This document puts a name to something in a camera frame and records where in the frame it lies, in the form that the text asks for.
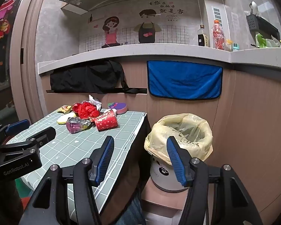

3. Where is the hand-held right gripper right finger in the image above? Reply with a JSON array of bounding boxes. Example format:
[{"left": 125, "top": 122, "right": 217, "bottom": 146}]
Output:
[{"left": 166, "top": 136, "right": 264, "bottom": 225}]

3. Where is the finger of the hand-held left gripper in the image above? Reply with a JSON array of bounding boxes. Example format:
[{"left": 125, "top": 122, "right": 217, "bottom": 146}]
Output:
[
  {"left": 0, "top": 119, "right": 30, "bottom": 143},
  {"left": 5, "top": 127, "right": 57, "bottom": 149}
]

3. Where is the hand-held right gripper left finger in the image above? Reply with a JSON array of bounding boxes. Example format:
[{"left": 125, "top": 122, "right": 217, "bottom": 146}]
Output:
[{"left": 20, "top": 136, "right": 115, "bottom": 225}]

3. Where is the white trash bin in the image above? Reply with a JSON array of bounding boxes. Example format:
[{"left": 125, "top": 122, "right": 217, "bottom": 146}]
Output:
[{"left": 149, "top": 155, "right": 190, "bottom": 191}]

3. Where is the yellow mesh scrubber pad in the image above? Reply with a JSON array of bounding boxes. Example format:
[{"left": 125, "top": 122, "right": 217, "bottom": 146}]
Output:
[{"left": 57, "top": 112, "right": 77, "bottom": 125}]

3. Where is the purple eggplant sponge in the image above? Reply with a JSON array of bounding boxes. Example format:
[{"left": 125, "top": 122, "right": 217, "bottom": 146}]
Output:
[{"left": 107, "top": 101, "right": 129, "bottom": 115}]

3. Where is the green grid tablecloth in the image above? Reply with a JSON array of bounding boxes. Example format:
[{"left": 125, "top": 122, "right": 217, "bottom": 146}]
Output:
[{"left": 6, "top": 109, "right": 147, "bottom": 201}]

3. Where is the purple shiny wrapper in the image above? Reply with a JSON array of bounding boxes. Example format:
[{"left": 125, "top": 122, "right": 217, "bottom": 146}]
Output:
[{"left": 66, "top": 117, "right": 92, "bottom": 134}]

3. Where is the red patterned paper cup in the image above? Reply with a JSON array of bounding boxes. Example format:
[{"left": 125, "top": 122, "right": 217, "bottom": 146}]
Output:
[{"left": 94, "top": 109, "right": 119, "bottom": 132}]

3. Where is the tan stool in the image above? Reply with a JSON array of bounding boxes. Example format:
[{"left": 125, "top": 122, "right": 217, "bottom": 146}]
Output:
[{"left": 140, "top": 176, "right": 190, "bottom": 218}]

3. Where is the red crumpled plastic bag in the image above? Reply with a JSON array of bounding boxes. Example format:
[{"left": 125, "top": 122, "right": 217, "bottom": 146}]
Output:
[{"left": 72, "top": 101, "right": 101, "bottom": 120}]

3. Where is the white crumpled tissue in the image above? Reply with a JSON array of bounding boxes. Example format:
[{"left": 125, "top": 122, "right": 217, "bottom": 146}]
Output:
[{"left": 88, "top": 95, "right": 102, "bottom": 110}]

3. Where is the person's jeans leg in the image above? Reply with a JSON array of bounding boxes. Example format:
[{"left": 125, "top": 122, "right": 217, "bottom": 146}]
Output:
[{"left": 115, "top": 187, "right": 147, "bottom": 225}]

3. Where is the black fabric bag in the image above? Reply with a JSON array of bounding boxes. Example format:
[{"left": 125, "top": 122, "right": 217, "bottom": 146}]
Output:
[{"left": 50, "top": 60, "right": 147, "bottom": 95}]

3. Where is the blue hanging towel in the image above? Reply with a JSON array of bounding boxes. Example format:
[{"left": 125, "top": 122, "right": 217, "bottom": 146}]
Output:
[{"left": 147, "top": 60, "right": 223, "bottom": 100}]

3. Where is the white stone countertop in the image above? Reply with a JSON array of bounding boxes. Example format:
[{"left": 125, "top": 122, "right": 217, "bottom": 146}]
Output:
[{"left": 37, "top": 43, "right": 281, "bottom": 75}]

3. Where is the dark soy sauce bottle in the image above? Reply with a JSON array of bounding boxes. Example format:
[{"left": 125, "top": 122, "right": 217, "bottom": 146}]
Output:
[{"left": 197, "top": 25, "right": 210, "bottom": 47}]

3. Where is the orange capped plastic bottle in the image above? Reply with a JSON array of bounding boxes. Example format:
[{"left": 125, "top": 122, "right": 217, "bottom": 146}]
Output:
[{"left": 212, "top": 20, "right": 226, "bottom": 51}]

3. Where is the green plastic bag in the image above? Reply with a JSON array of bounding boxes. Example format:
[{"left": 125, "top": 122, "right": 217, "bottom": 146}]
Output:
[{"left": 255, "top": 33, "right": 267, "bottom": 48}]

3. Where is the white vented column cover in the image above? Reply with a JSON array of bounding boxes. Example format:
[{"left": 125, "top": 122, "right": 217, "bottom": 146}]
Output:
[{"left": 199, "top": 0, "right": 227, "bottom": 45}]

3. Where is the black dish rack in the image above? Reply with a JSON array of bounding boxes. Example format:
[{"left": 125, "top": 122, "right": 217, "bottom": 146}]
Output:
[{"left": 246, "top": 14, "right": 281, "bottom": 40}]

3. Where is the metal ladle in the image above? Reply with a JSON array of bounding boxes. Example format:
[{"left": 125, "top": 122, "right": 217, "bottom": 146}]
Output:
[{"left": 249, "top": 1, "right": 258, "bottom": 16}]

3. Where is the brown door frame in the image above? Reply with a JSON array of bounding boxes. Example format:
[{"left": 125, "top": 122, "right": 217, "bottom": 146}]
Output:
[{"left": 9, "top": 0, "right": 49, "bottom": 122}]

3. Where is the cartoon couple wall sticker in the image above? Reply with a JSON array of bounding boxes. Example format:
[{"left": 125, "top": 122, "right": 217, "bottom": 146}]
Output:
[{"left": 79, "top": 0, "right": 199, "bottom": 52}]

